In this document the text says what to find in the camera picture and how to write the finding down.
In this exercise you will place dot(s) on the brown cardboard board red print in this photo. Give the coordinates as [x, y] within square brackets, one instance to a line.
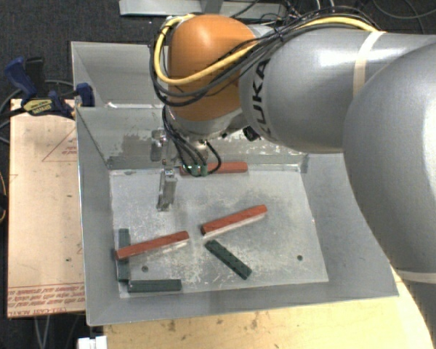
[43, 209]

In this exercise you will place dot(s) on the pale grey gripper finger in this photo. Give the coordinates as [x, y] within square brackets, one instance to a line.
[170, 193]
[162, 196]

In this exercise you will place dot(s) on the red-brown flat block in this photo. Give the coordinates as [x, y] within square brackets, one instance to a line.
[232, 219]
[232, 167]
[149, 245]

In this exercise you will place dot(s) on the grey metal bin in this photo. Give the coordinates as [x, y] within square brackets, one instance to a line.
[261, 195]

